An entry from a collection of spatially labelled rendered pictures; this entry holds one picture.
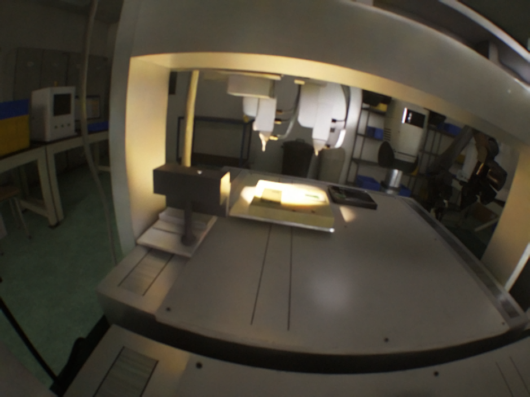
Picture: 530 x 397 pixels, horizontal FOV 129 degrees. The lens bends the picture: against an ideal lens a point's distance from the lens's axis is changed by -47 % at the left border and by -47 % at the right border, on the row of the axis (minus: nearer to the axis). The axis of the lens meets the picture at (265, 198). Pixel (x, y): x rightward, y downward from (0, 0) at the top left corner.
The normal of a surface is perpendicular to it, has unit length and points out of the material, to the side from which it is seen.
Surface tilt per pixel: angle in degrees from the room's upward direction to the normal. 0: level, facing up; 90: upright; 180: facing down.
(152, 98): 90
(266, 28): 90
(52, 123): 90
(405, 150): 90
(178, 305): 0
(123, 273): 0
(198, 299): 0
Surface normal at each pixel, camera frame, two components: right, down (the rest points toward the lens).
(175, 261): 0.13, -0.92
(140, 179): 0.99, 0.16
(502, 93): -0.11, 0.36
